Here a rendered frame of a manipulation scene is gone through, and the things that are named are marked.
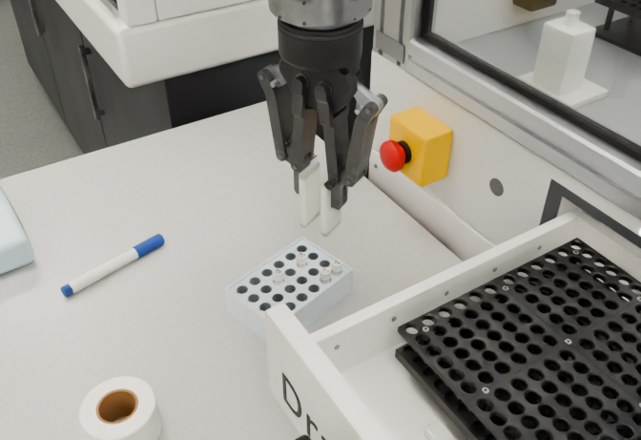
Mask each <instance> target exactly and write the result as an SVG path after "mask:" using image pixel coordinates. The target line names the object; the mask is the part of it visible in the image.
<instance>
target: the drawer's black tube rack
mask: <svg viewBox="0 0 641 440"><path fill-rule="evenodd" d="M573 245H575V246H578V247H579V248H581V249H574V248H572V246H573ZM558 252H564V253H566V254H567V256H562V255H560V254H558ZM582 254H588V255H591V256H592V258H587V257H584V256H583V255H582ZM545 259H551V260H554V261H555V262H547V261H546V260H545ZM578 262H579V264H577V263H578ZM595 262H600V263H602V264H603V265H604V266H598V265H596V264H594V263H595ZM532 265H537V266H539V267H541V268H542V269H540V270H537V269H534V268H532V267H531V266H532ZM585 269H587V270H588V271H590V272H591V273H589V272H588V271H587V270H585ZM606 271H611V272H614V273H615V274H616V276H612V275H610V274H608V273H607V272H606ZM519 272H523V273H526V274H527V277H522V276H520V275H518V274H517V273H519ZM596 278H598V279H600V280H602V281H603V283H602V282H601V281H599V280H598V279H596ZM504 280H511V281H513V282H514V283H513V284H508V283H505V282H504ZM619 280H623V281H626V282H628V283H629V284H622V283H620V282H619ZM610 287H611V288H613V289H614V290H615V291H616V292H614V291H613V290H612V289H610ZM487 288H490V289H493V290H494V291H495V292H496V293H493V294H490V293H487V292H485V289H487ZM632 289H637V290H639V291H640V292H641V282H639V281H638V280H636V279H635V278H634V277H633V276H631V275H630V274H629V273H627V272H626V271H624V270H623V269H622V268H620V267H619V266H617V265H616V264H615V263H613V262H611V261H610V260H608V259H607V258H606V257H604V256H603V255H601V254H600V253H599V252H597V251H596V250H594V249H593V248H592V247H590V246H589V245H587V244H586V243H584V242H583V241H581V240H580V239H578V238H576V239H574V240H572V241H569V242H567V243H565V244H563V245H561V246H559V247H557V248H555V249H553V250H551V251H549V252H547V253H546V254H544V255H542V256H540V257H538V258H536V259H534V260H532V261H530V262H527V263H525V264H523V265H521V266H519V267H517V268H515V269H512V270H510V271H508V272H506V273H505V274H503V275H501V276H499V277H497V278H495V279H493V280H491V281H489V282H487V283H484V284H482V285H480V286H478V287H476V288H474V289H472V290H470V291H468V292H466V293H465V294H463V295H461V296H459V297H457V298H455V299H453V300H451V301H449V302H447V303H445V304H442V305H440V306H438V307H436V308H434V309H432V310H430V311H428V312H426V313H425V314H423V315H421V316H419V317H417V318H415V319H416V320H417V321H418V322H419V323H420V324H421V325H422V326H423V331H425V332H426V331H428V332H429V333H430V334H431V335H432V336H433V337H434V338H435V339H436V340H437V341H438V342H439V343H440V344H441V346H442V347H443V348H444V349H445V350H446V351H447V352H448V353H449V354H450V355H451V356H452V357H453V358H454V359H455V360H456V361H457V362H458V363H459V364H460V365H461V366H462V367H463V368H464V369H465V370H466V371H467V372H468V373H469V374H470V375H471V376H472V377H473V378H474V379H475V380H476V381H477V382H478V383H479V384H480V385H481V386H482V392H480V393H478V394H477V395H475V396H473V397H472V398H470V399H468V400H467V401H470V400H472V399H473V398H475V397H477V396H478V395H480V394H482V393H488V394H489V395H490V396H491V397H492V398H493V399H494V400H495V401H496V402H497V403H498V404H499V405H500V406H501V407H502V408H503V409H504V410H505V411H506V412H507V413H508V414H509V415H510V416H511V417H512V418H513V419H514V420H515V421H516V422H517V423H518V424H519V425H520V426H521V427H522V428H523V430H524V431H525V432H526V433H527V434H528V435H529V436H530V437H531V438H532V439H533V440H641V294H636V293H634V292H632V291H631V290H632ZM471 296H476V297H479V298H480V299H481V300H480V301H479V302H475V301H472V300H471V299H470V298H469V297H471ZM622 297H625V298H627V299H628V300H629V302H628V301H626V300H625V299H624V298H622ZM454 304H463V305H464V306H465V308H464V309H459V308H457V307H455V305H454ZM442 311H444V312H447V313H449V315H450V316H449V317H442V316H440V315H439V312H442ZM423 320H431V321H432V322H433V323H434V325H425V324H424V323H423ZM395 357H396V358H397V359H398V361H399V362H400V363H401V364H402V365H403V366H404V367H405V369H406V370H407V371H408V372H409V373H410V374H411V375H412V376H413V378H414V379H415V380H416V381H417V382H418V383H419V384H420V385H421V386H422V388H423V389H424V390H425V391H426V392H427V393H428V394H429V396H430V397H431V398H432V399H433V400H434V401H435V402H436V403H437V405H438V406H439V407H440V408H441V409H442V410H443V411H444V412H445V414H446V415H447V416H448V417H449V418H450V419H451V420H452V422H453V423H454V424H455V425H456V426H457V427H458V428H459V429H460V430H461V432H462V433H463V434H464V435H465V436H466V437H467V438H468V440H498V439H497V438H496V437H495V436H494V435H493V434H492V433H491V432H490V431H489V429H488V428H487V427H486V426H485V425H484V424H483V423H482V422H481V421H480V420H479V419H478V418H477V416H476V415H475V414H474V413H473V412H472V411H471V410H470V409H469V408H468V407H467V406H466V405H465V404H464V402H463V401H462V400H461V399H460V398H459V397H458V396H457V395H456V394H455V393H454V392H453V391H452V390H451V388H450V387H449V386H448V385H447V384H446V383H445V382H444V381H443V380H442V379H441V378H440V377H439V375H438V374H437V373H436V372H435V371H434V370H433V369H432V368H431V367H430V366H429V365H428V364H427V363H426V361H425V360H424V359H423V358H422V357H421V356H420V355H419V354H418V353H417V352H416V351H415V350H414V349H413V347H412V346H411V345H410V344H409V343H407V344H405V345H403V346H401V347H399V348H397V349H396V352H395Z"/></svg>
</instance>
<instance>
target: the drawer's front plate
mask: <svg viewBox="0 0 641 440"><path fill-rule="evenodd" d="M264 317H265V330H266V343H267V356H268V369H269V382H270V389H271V391H272V393H273V394H274V396H275V397H276V399H277V400H278V402H279V404H280V405H281V407H282V408H283V410H284V411H285V413H286V414H287V416H288V417H289V419H290V420H291V422H292V423H293V425H294V426H295V428H296V429H297V431H298V432H299V434H300V436H302V435H304V434H306V435H308V434H307V424H306V413H307V414H308V415H309V417H310V420H311V421H313V422H314V423H315V425H316V426H317V428H318V431H316V429H315V428H314V426H313V425H312V424H310V439H311V440H322V439H321V436H323V437H324V438H325V440H393V439H392V438H391V437H390V436H389V434H388V433H387V432H386V431H385V429H384V428H383V426H382V425H381V424H380V423H379V421H378V420H377V419H376V418H375V416H374V415H373V414H372V413H371V411H370V410H369V409H368V408H367V406H366V405H365V404H364V402H363V401H362V400H361V398H360V397H359V396H358V395H357V393H356V392H355V391H354V390H353V388H351V387H350V386H349V384H348V383H347V382H346V380H345V379H344V378H343V377H342V375H341V374H340V373H339V371H338V370H337V369H336V368H335V366H334V365H333V364H332V362H331V361H330V360H329V359H328V357H327V356H326V355H325V354H324V352H323V351H322V350H321V348H320V347H319V346H318V345H317V343H316V342H315V341H314V339H313V338H312V337H311V336H310V334H309V333H308V332H307V331H306V329H305V328H304V327H303V326H302V324H301V323H300V322H299V320H298V319H297V318H296V316H295V315H294V314H293V313H292V311H291V310H290V309H289V308H288V306H287V305H286V304H278V305H276V306H274V307H272V308H269V309H267V310H265V313H264ZM282 372H283V374H284V375H285V376H286V378H287V379H288V381H289V382H290V384H291V385H292V387H293V388H294V390H295V392H296V393H297V395H298V397H299V400H300V406H301V417H300V418H299V417H297V416H296V415H295V414H294V413H293V411H292V410H291V409H290V408H289V407H288V405H287V404H286V402H285V401H284V399H283V386H282ZM286 398H287V401H288V403H289V404H290V406H291V407H292V408H293V410H294V411H298V403H297V399H296V396H295V394H294V392H293V390H292V389H291V388H290V386H289V385H288V383H287V382H286Z"/></svg>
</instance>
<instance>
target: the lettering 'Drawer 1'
mask: <svg viewBox="0 0 641 440"><path fill-rule="evenodd" d="M286 382H287V383H288V385H289V386H290V388H291V389H292V390H293V392H294V394H295V396H296V399H297V403H298V411H294V410H293V408H292V407H291V406H290V404H289V403H288V401H287V398H286ZM282 386H283V399H284V401H285V402H286V404H287V405H288V407H289V408H290V409H291V410H292V411H293V413H294V414H295V415H296V416H297V417H299V418H300V417H301V406H300V400H299V397H298V395H297V393H296V392H295V390H294V388H293V387H292V385H291V384H290V382H289V381H288V379H287V378H286V376H285V375H284V374H283V372H282ZM306 424H307V434H308V436H309V437H310V424H312V425H313V426H314V428H315V429H316V431H318V428H317V426H316V425H315V423H314V422H313V421H311V420H310V417H309V415H308V414H307V413H306Z"/></svg>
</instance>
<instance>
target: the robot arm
mask: <svg viewBox="0 0 641 440"><path fill-rule="evenodd" d="M372 4H373V0H268V6H269V9H270V12H272V13H273V14H274V15H275V16H276V17H277V19H278V42H279V55H280V57H281V59H280V61H279V62H273V63H272V64H270V65H268V66H267V67H265V68H264V69H262V70H261V71H259V72H258V80H259V83H260V85H261V87H262V89H263V90H264V92H265V96H266V102H267V108H268V113H269V118H270V124H271V129H272V135H273V140H274V145H275V151H276V156H277V158H278V160H280V161H285V160H286V161H287V162H288V163H290V165H291V168H292V170H293V171H294V190H295V192H296V194H299V195H300V226H301V227H303V228H306V227H307V226H308V225H309V224H310V223H311V222H312V221H313V220H314V219H315V218H316V217H317V216H318V215H319V214H320V233H321V235H322V236H324V237H327V236H328V235H329V234H330V233H331V232H332V231H333V230H334V229H335V228H336V227H337V226H338V225H339V224H340V223H341V208H342V207H343V206H344V205H345V204H346V202H347V199H348V187H353V186H354V185H355V184H356V183H357V182H358V181H359V180H360V179H361V178H362V177H363V176H364V175H365V174H366V172H367V167H368V163H369V159H370V154H371V149H372V145H373V140H374V135H375V131H376V127H377V122H378V117H379V114H380V113H381V112H382V110H383V108H384V107H385V106H386V104H387V102H388V99H387V97H386V96H385V95H384V94H378V95H374V94H373V93H371V92H370V91H369V90H368V89H367V88H366V87H365V86H363V76H362V72H361V69H360V62H361V57H362V36H363V18H364V17H365V16H366V15H367V14H368V13H369V12H370V11H371V9H372ZM290 90H291V92H292V98H291V93H290ZM353 97H355V98H356V101H357V104H356V109H355V114H356V115H358V116H357V117H356V119H355V122H354V126H353V131H352V136H351V141H350V147H349V138H348V124H347V116H348V114H349V101H350V100H351V99H352V98H353ZM318 112H319V119H320V125H322V126H323V135H324V145H325V155H326V166H327V176H328V177H327V178H326V179H325V180H323V181H322V182H321V172H320V163H319V162H318V161H313V162H312V163H311V161H312V160H313V159H314V158H315V157H316V156H317V155H315V156H314V147H315V137H316V128H317V117H318Z"/></svg>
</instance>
